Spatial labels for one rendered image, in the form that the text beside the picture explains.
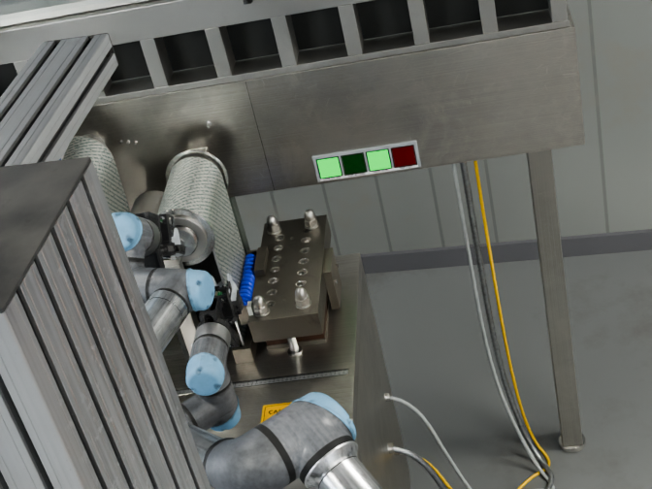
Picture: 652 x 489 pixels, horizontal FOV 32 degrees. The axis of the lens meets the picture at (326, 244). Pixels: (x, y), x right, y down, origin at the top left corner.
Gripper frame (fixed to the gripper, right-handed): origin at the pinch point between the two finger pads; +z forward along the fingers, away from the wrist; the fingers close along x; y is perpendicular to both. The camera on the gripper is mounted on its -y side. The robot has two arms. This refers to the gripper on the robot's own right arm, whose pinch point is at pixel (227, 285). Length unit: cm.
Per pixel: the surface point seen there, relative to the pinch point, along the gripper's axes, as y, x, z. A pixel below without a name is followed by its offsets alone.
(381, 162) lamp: 8.6, -36.5, 29.5
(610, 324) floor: -109, -94, 103
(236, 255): -1.3, -0.2, 13.4
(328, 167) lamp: 9.4, -23.7, 29.5
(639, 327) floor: -109, -103, 99
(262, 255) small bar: -4.4, -5.5, 16.6
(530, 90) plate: 21, -73, 30
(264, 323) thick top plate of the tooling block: -7.1, -7.6, -6.4
